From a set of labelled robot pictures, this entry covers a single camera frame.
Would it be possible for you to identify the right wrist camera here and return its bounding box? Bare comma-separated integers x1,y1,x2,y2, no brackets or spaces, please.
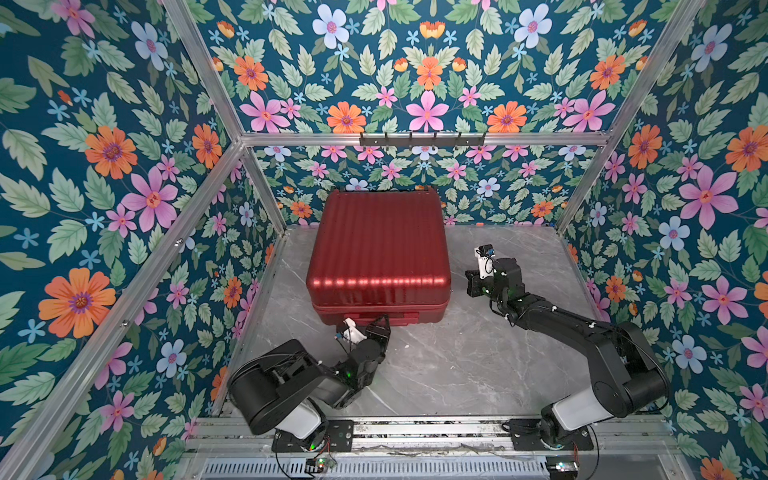
475,244,495,280

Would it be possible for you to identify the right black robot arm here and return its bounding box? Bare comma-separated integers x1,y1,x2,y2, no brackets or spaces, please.
465,245,670,436

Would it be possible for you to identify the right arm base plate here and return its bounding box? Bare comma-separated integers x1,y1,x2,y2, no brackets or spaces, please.
501,419,595,451

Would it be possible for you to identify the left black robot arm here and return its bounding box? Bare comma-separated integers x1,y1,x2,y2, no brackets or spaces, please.
227,314,391,451

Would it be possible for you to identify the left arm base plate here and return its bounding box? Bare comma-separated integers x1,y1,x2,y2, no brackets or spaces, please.
271,420,355,454

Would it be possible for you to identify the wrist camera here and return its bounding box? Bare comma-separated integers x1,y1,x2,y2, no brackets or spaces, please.
475,244,495,280
338,318,367,346

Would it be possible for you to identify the red hard-shell suitcase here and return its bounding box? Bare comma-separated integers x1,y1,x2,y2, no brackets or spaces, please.
306,189,452,326

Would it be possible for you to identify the aluminium cage frame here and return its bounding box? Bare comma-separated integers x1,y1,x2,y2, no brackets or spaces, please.
0,0,706,480

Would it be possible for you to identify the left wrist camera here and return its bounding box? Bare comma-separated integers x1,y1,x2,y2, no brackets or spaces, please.
338,318,367,346

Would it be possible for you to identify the white slotted cable duct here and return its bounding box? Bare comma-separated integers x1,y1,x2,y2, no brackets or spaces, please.
201,457,550,479

